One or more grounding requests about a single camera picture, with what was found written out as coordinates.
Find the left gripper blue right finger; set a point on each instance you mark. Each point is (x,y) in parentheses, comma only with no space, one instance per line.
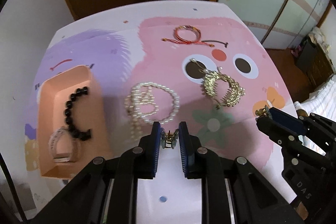
(186,150)

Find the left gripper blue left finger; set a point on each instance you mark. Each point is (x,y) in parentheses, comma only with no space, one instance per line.
(154,147)

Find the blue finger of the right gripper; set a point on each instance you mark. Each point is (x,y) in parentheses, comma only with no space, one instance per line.
(288,121)
(275,132)

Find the gold flower earring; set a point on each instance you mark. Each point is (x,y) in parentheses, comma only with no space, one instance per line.
(263,112)
(169,139)

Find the white smart watch band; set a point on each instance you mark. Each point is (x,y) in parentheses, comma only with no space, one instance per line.
(63,147)

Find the plaid bed cover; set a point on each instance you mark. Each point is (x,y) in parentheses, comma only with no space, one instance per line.
(321,101)

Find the dark wooden side cabinet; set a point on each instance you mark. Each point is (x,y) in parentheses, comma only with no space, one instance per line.
(314,62)

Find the colourful cartoon table mat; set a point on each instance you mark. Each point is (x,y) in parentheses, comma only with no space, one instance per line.
(169,62)

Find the peach open storage box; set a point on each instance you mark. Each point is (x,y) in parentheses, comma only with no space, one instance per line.
(72,99)

